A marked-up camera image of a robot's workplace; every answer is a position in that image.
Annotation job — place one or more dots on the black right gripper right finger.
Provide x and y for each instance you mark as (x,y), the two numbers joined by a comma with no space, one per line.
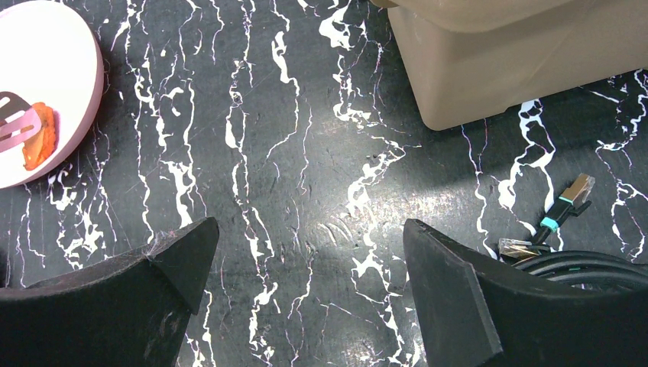
(571,308)

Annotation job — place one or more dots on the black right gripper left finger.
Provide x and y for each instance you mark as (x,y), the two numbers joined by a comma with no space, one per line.
(129,310)

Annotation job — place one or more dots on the orange fried food piece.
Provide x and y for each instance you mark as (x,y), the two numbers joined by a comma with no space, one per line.
(39,147)

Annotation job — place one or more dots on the metal serving tongs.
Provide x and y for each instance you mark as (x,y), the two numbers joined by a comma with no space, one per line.
(19,121)

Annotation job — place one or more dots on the tan plastic tool case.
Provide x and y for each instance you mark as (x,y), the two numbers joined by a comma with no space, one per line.
(468,60)

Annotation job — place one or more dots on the pink plate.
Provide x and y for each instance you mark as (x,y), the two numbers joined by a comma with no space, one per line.
(49,55)

